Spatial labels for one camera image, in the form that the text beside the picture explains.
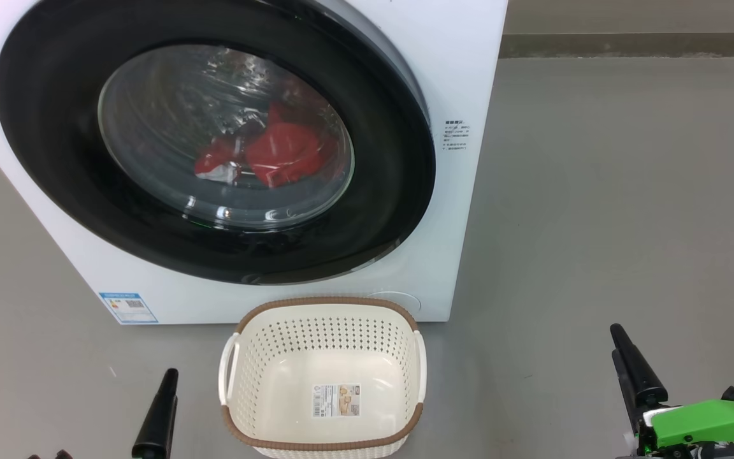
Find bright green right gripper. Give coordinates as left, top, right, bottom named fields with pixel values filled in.
left=610, top=324, right=734, bottom=459

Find red and white garment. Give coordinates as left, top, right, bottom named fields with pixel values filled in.
left=194, top=105, right=337, bottom=189

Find cream perforated laundry basket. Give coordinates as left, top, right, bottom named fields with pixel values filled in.
left=217, top=296, right=428, bottom=459

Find round white filter cover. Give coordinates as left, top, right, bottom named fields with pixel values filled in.
left=367, top=291, right=422, bottom=315

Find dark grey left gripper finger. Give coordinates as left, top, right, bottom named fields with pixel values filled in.
left=132, top=368, right=179, bottom=459

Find black text notice sticker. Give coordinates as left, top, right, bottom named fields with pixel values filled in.
left=442, top=119, right=470, bottom=153

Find dark washing machine door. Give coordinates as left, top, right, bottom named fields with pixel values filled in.
left=0, top=0, right=436, bottom=286

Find white printed product label sticker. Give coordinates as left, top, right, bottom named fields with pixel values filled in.
left=310, top=383, right=362, bottom=419

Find white front-load washing machine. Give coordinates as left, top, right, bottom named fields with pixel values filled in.
left=0, top=0, right=509, bottom=326

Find blue energy label sticker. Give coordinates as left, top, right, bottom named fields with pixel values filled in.
left=98, top=292, right=159, bottom=325

